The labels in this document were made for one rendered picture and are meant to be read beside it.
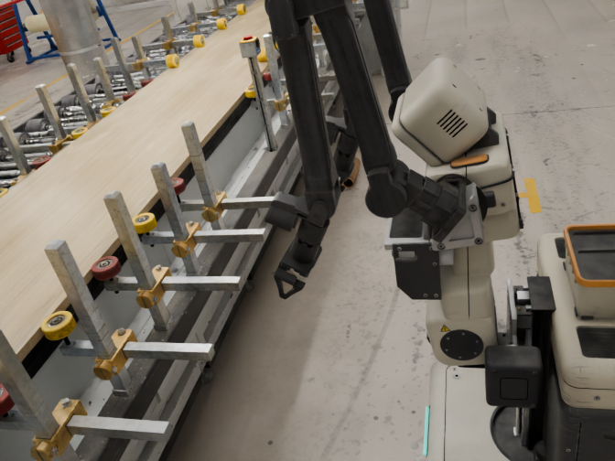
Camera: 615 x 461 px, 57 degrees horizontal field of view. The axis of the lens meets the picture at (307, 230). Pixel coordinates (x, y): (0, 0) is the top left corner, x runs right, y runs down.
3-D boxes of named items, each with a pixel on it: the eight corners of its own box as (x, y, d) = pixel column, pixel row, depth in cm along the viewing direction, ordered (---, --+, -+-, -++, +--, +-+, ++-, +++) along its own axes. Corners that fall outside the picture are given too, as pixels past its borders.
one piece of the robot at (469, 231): (484, 230, 112) (475, 181, 107) (485, 244, 108) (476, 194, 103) (433, 237, 116) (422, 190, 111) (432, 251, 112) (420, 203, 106)
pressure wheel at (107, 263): (102, 303, 171) (88, 273, 165) (106, 287, 178) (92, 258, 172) (128, 297, 171) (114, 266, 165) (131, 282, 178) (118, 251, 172)
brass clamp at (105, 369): (140, 343, 154) (134, 329, 151) (116, 380, 143) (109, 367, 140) (121, 342, 156) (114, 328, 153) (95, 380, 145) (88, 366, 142)
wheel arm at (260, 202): (287, 204, 206) (285, 194, 203) (285, 209, 203) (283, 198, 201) (179, 209, 217) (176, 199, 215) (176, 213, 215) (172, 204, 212)
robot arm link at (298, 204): (330, 208, 109) (339, 185, 116) (275, 185, 109) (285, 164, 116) (312, 252, 117) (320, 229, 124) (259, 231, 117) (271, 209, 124)
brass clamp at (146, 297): (175, 280, 173) (170, 266, 170) (156, 309, 162) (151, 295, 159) (157, 280, 175) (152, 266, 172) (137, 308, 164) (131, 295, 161)
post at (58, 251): (134, 385, 153) (64, 237, 128) (128, 395, 150) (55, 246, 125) (123, 385, 154) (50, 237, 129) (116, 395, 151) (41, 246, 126)
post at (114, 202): (173, 326, 174) (120, 188, 149) (168, 334, 171) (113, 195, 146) (163, 326, 175) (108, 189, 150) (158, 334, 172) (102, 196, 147)
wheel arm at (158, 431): (175, 432, 124) (168, 419, 121) (168, 445, 121) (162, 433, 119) (10, 420, 136) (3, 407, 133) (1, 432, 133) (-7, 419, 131)
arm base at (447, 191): (467, 212, 102) (466, 180, 112) (428, 190, 101) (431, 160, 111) (438, 245, 107) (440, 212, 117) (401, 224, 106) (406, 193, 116)
